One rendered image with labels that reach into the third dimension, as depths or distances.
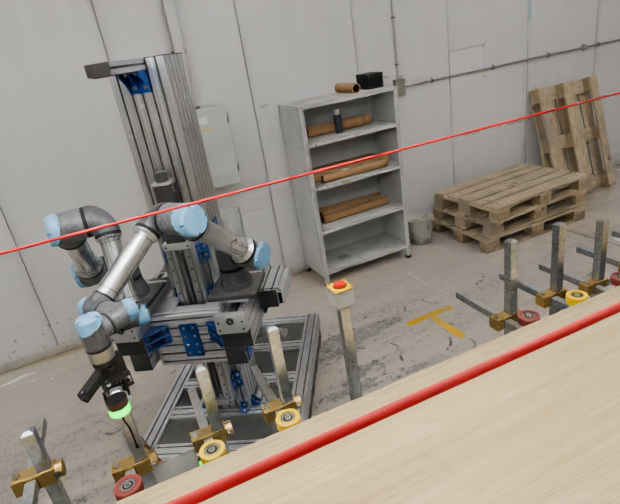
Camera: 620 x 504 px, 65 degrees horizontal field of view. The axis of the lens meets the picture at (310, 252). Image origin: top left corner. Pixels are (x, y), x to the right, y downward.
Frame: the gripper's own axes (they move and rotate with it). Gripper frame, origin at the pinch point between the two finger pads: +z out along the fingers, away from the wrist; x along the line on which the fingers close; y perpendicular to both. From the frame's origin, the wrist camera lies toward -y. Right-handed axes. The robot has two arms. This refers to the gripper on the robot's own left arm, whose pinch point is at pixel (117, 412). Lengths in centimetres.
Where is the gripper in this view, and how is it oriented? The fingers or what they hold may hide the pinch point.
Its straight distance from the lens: 178.7
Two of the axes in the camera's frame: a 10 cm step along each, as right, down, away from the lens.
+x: -6.8, -1.9, 7.1
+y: 7.1, -3.9, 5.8
